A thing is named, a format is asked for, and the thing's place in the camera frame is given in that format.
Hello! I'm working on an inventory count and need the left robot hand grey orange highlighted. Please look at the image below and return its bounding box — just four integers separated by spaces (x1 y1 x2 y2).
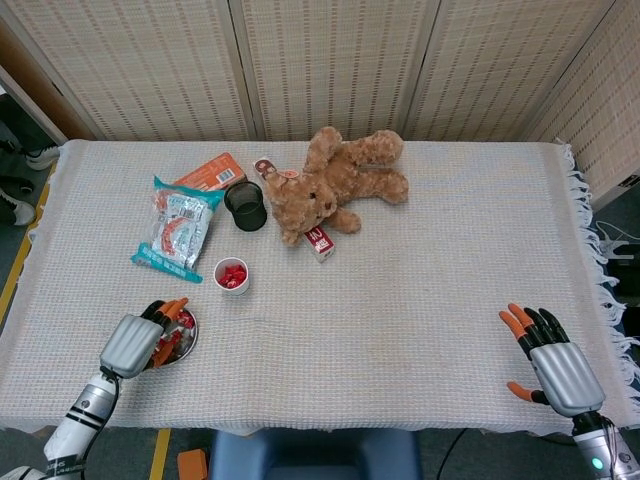
98 297 190 380

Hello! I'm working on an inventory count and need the right robot hand grey orange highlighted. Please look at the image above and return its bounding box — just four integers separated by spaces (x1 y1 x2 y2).
498 302 606 418

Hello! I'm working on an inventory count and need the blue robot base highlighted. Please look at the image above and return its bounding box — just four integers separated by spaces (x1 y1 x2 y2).
207 428 424 480

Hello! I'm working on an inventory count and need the white paper cup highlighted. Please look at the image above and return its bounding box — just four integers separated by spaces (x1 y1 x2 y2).
213 256 251 296

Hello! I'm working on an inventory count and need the round steel plate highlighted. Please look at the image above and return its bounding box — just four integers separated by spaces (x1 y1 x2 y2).
149 307 200 369

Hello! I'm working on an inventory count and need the teal silver snack bag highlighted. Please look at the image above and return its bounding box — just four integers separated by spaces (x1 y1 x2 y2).
130 174 226 285

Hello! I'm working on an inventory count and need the orange block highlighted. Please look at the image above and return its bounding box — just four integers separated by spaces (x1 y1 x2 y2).
178 448 209 479

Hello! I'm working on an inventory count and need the black mesh pen holder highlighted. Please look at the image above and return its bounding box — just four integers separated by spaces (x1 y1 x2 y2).
223 180 269 233

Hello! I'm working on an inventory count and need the black white sneaker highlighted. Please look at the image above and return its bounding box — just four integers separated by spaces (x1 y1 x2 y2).
24 144 61 171
0 189 36 226

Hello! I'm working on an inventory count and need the orange cardboard box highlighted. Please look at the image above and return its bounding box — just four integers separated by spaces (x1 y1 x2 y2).
172 152 247 194

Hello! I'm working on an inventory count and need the beige waffle tablecloth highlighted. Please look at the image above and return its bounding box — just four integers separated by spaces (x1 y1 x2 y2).
0 138 640 436

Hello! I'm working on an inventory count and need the brown teddy bear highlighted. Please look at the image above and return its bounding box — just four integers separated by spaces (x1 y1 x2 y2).
263 126 410 246

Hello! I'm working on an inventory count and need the dark trouser leg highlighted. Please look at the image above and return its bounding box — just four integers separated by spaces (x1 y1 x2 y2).
0 94 31 151

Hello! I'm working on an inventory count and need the woven bamboo screen panel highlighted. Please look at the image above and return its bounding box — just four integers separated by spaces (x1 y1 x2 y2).
404 0 619 142
524 0 640 206
0 0 256 142
229 0 441 142

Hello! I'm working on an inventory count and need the brown backed screen panel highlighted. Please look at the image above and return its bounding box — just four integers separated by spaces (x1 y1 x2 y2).
0 19 99 146

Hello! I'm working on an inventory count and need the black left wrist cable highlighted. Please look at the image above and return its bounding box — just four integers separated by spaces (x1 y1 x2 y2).
74 367 122 471

